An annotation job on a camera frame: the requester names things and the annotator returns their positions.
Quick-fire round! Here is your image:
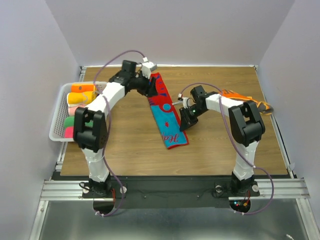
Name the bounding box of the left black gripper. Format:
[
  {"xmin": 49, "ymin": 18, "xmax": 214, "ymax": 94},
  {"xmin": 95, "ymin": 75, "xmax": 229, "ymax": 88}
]
[{"xmin": 131, "ymin": 70, "xmax": 159, "ymax": 99}]

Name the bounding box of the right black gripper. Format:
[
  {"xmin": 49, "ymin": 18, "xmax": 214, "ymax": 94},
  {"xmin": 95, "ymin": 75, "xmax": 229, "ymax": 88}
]
[{"xmin": 179, "ymin": 104, "xmax": 207, "ymax": 132}]

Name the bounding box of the teal red-trimmed towel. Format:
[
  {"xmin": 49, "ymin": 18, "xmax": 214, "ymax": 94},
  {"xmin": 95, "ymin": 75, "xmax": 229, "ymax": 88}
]
[{"xmin": 148, "ymin": 73, "xmax": 189, "ymax": 150}]

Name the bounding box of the yellow patterned towel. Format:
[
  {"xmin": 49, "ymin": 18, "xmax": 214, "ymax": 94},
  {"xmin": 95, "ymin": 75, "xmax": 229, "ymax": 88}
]
[{"xmin": 66, "ymin": 91, "xmax": 97, "ymax": 106}]

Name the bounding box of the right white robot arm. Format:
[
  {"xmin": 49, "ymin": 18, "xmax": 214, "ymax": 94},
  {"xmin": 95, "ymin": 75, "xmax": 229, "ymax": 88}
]
[{"xmin": 178, "ymin": 85, "xmax": 266, "ymax": 195}]

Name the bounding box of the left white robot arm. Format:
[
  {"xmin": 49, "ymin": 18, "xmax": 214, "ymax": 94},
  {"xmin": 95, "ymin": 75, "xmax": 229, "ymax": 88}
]
[{"xmin": 73, "ymin": 57, "xmax": 158, "ymax": 197}]

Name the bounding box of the orange rolled towel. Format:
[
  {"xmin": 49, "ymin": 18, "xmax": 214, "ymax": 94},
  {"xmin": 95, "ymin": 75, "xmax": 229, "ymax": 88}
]
[{"xmin": 70, "ymin": 83, "xmax": 96, "ymax": 93}]

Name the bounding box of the grey orange-trimmed towel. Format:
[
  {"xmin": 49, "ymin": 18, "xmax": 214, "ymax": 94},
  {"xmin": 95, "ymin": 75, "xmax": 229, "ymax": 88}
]
[{"xmin": 219, "ymin": 89, "xmax": 274, "ymax": 116}]

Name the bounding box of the light pink rolled towel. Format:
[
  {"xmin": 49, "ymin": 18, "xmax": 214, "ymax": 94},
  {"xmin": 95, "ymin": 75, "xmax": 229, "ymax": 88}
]
[{"xmin": 68, "ymin": 105, "xmax": 82, "ymax": 117}]

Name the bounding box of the green rolled towel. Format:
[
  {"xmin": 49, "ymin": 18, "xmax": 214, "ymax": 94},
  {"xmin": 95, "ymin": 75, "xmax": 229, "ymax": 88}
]
[{"xmin": 63, "ymin": 116, "xmax": 93, "ymax": 129}]

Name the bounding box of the hot pink rolled towel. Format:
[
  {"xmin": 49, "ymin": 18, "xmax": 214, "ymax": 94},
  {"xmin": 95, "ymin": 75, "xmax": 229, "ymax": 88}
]
[{"xmin": 64, "ymin": 126, "xmax": 74, "ymax": 139}]

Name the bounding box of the white plastic basket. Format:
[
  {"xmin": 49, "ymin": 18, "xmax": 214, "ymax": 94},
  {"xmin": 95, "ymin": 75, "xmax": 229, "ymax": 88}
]
[{"xmin": 48, "ymin": 81, "xmax": 110, "ymax": 143}]

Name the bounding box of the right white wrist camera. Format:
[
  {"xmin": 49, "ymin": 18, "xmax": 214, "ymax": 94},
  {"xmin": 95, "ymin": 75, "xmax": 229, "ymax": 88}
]
[{"xmin": 177, "ymin": 93, "xmax": 193, "ymax": 109}]

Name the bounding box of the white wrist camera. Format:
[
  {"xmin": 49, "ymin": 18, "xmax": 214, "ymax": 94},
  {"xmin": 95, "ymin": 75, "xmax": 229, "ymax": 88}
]
[
  {"xmin": 140, "ymin": 56, "xmax": 158, "ymax": 79},
  {"xmin": 177, "ymin": 93, "xmax": 193, "ymax": 109}
]

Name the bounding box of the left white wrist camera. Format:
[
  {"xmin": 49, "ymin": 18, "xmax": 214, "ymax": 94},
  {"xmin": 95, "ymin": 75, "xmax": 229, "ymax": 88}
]
[{"xmin": 140, "ymin": 56, "xmax": 158, "ymax": 79}]

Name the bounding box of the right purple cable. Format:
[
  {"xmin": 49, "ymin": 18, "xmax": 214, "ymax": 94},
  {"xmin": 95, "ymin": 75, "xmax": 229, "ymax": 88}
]
[{"xmin": 179, "ymin": 82, "xmax": 276, "ymax": 216}]

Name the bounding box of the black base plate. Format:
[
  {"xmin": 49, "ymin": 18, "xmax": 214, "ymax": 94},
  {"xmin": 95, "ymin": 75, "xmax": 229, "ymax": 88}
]
[{"xmin": 79, "ymin": 176, "xmax": 260, "ymax": 209}]

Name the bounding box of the aluminium frame rail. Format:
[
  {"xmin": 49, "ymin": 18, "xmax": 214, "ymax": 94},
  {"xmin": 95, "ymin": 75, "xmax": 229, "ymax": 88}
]
[{"xmin": 40, "ymin": 180, "xmax": 83, "ymax": 201}]

